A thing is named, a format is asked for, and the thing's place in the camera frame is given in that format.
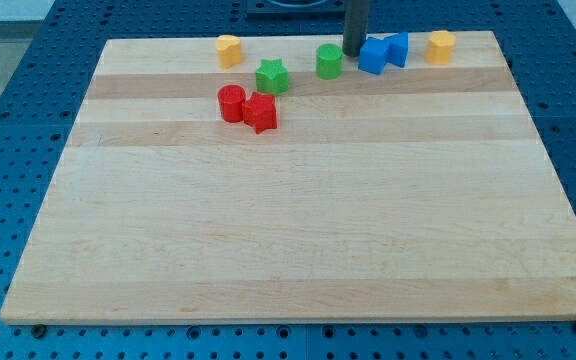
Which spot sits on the yellow heart block left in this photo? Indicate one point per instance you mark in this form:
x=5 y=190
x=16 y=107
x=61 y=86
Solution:
x=229 y=50

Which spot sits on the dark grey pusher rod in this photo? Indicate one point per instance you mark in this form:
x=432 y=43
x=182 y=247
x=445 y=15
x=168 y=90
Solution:
x=355 y=26

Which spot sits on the wooden board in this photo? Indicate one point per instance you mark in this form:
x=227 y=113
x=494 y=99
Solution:
x=423 y=194

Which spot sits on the green cylinder block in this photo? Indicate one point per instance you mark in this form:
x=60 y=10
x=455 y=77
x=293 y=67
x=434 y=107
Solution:
x=329 y=61

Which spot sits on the green star block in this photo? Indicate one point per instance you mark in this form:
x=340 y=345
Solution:
x=272 y=77

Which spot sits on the red cylinder block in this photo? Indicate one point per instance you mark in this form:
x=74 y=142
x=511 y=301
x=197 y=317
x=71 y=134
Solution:
x=231 y=98

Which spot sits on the blue cube block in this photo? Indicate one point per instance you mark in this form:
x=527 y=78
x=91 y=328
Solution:
x=373 y=55

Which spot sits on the yellow hexagon block right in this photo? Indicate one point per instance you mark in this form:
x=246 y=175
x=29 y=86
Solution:
x=440 y=47

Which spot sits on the red star block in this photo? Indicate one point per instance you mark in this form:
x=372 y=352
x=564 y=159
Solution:
x=260 y=112

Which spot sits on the blue triangle block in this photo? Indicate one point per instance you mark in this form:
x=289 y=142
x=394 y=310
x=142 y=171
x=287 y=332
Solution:
x=398 y=46

